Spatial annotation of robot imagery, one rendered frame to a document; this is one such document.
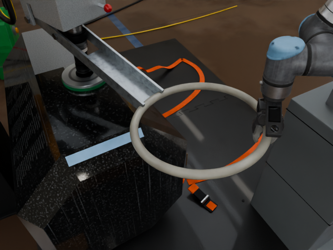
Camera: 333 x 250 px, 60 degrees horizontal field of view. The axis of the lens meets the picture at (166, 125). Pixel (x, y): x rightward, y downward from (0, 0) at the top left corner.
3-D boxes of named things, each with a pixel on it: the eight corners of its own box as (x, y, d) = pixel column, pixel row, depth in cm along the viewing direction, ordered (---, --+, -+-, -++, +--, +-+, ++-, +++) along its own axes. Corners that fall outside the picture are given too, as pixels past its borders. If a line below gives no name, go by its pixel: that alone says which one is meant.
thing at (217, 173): (101, 137, 102) (99, 131, 100) (185, 75, 128) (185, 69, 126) (222, 212, 76) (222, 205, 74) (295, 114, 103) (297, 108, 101)
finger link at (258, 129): (255, 133, 107) (264, 115, 101) (256, 145, 103) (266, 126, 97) (247, 131, 107) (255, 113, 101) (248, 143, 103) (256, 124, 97)
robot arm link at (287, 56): (311, 49, 75) (271, 48, 76) (299, 89, 83) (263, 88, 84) (304, 33, 82) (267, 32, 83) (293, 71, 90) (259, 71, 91)
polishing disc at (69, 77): (73, 60, 146) (72, 58, 145) (113, 64, 143) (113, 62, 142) (54, 86, 131) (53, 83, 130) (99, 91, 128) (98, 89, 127)
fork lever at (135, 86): (22, 20, 126) (20, 10, 122) (59, 6, 137) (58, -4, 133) (135, 117, 109) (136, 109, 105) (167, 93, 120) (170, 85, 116)
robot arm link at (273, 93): (296, 89, 83) (261, 87, 85) (291, 102, 86) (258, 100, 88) (291, 72, 90) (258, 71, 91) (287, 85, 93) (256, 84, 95)
